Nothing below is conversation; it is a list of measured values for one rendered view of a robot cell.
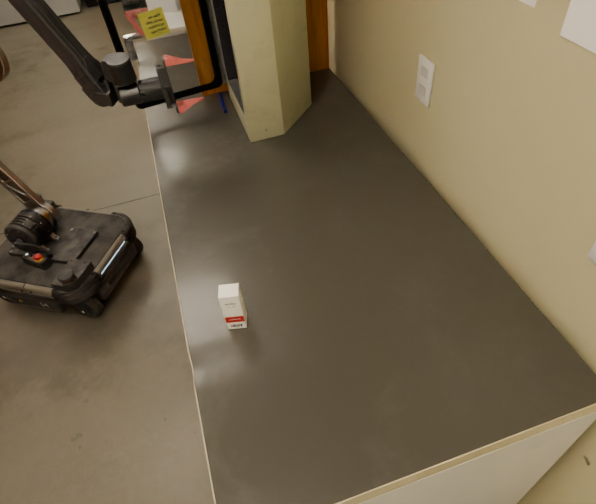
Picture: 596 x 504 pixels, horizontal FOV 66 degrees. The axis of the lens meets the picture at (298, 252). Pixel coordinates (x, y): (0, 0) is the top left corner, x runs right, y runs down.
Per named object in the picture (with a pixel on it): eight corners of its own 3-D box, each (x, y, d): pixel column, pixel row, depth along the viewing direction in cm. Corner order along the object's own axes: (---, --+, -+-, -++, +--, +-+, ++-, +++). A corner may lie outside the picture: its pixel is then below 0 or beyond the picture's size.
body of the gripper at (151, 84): (163, 67, 114) (133, 73, 113) (174, 107, 120) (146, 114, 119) (162, 63, 120) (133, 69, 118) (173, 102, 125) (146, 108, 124)
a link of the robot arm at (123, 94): (120, 99, 121) (122, 112, 118) (110, 76, 116) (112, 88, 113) (146, 94, 123) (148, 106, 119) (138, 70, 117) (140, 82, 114)
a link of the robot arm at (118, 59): (109, 85, 124) (93, 104, 119) (92, 44, 114) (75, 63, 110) (150, 90, 122) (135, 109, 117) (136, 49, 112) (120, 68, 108)
